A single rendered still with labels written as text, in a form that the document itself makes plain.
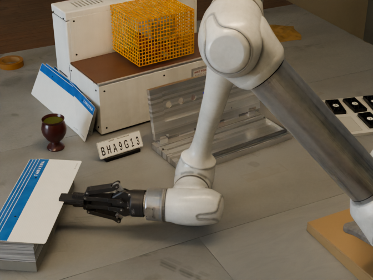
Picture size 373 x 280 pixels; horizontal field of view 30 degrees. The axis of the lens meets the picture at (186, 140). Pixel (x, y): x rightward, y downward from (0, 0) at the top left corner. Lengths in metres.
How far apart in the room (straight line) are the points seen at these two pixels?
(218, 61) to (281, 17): 2.15
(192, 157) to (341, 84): 1.06
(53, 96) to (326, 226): 1.18
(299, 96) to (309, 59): 1.57
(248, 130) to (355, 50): 0.93
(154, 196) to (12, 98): 1.05
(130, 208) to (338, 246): 0.56
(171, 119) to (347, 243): 0.76
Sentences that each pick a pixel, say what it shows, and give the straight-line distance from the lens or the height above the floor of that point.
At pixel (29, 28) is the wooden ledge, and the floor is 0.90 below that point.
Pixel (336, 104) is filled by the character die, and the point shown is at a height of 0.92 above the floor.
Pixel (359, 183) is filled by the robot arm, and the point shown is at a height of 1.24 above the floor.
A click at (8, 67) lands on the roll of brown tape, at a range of 3.00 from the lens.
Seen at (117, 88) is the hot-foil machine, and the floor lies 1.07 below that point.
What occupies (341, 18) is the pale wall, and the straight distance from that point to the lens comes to 5.01.
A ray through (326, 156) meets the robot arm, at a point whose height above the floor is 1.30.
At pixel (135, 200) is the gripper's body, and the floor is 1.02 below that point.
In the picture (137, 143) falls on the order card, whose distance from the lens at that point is 2.33.
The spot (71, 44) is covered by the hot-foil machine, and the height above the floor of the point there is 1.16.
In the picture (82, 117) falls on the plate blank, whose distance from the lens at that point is 2.44.
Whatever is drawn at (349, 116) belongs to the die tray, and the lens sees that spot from 2.59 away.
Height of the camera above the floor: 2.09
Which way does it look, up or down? 30 degrees down
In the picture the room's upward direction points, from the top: straight up
